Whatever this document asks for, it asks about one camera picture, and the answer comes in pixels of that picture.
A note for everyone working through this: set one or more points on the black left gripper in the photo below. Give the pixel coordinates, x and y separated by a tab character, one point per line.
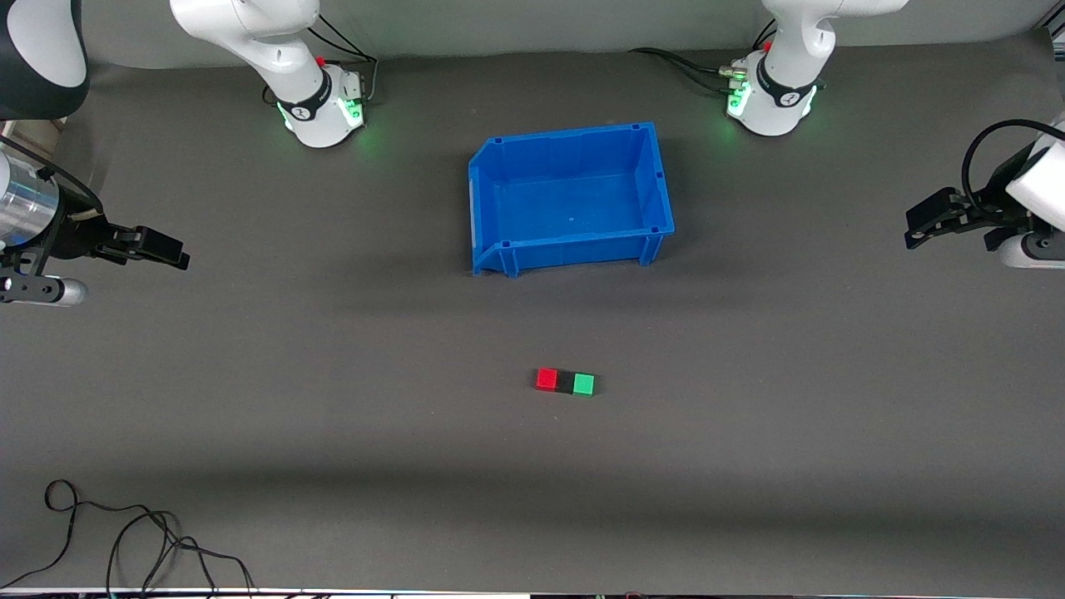
983	211

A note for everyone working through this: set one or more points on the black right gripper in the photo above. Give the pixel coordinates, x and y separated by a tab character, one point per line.
76	237

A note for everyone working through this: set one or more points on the small green cube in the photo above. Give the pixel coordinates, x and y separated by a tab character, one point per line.
584	384

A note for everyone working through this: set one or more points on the small red cube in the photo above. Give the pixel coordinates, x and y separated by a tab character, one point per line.
547	379

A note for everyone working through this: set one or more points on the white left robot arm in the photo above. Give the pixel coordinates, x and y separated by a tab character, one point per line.
786	50

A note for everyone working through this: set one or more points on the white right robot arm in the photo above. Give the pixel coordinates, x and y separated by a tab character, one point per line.
274	50

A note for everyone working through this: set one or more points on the small black cube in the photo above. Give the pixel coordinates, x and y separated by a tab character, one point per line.
567	383

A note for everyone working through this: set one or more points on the beige cardboard box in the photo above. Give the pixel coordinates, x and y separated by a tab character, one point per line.
33	127

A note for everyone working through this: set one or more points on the blue plastic storage bin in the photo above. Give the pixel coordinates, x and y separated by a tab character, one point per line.
574	195

